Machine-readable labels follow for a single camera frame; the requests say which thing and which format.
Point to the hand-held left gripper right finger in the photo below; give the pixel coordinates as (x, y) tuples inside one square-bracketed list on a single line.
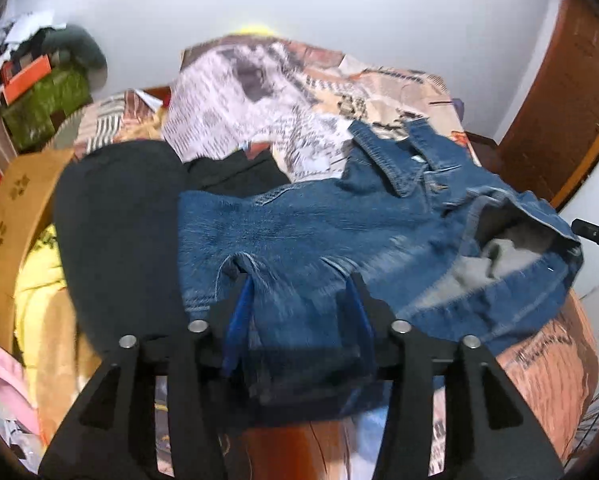
[(357, 310)]

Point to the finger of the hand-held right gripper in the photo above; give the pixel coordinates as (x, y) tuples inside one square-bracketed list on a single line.
[(597, 235)]

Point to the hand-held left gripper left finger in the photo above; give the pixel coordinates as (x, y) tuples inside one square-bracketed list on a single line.
[(239, 310)]

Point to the blue denim jacket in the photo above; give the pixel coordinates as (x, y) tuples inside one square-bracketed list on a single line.
[(329, 220)]

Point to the pile of white clothes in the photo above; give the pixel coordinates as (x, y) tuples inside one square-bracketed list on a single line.
[(24, 30)]

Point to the brown wooden door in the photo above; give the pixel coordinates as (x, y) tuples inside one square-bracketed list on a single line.
[(564, 100)]

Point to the black garment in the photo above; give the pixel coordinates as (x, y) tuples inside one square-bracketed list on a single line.
[(119, 220)]

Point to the yellow garment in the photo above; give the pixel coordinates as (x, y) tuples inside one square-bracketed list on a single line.
[(39, 285)]

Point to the wooden lap desk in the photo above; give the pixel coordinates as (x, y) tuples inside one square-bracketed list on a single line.
[(14, 220)]

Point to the pink plush toy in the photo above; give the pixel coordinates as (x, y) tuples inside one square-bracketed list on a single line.
[(4, 380)]

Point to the yellow round object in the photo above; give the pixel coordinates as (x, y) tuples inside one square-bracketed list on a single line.
[(253, 30)]

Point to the grey-green cloth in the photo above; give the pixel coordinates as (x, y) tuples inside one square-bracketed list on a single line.
[(79, 47)]

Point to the orange box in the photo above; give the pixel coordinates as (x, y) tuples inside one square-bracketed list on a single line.
[(27, 77)]

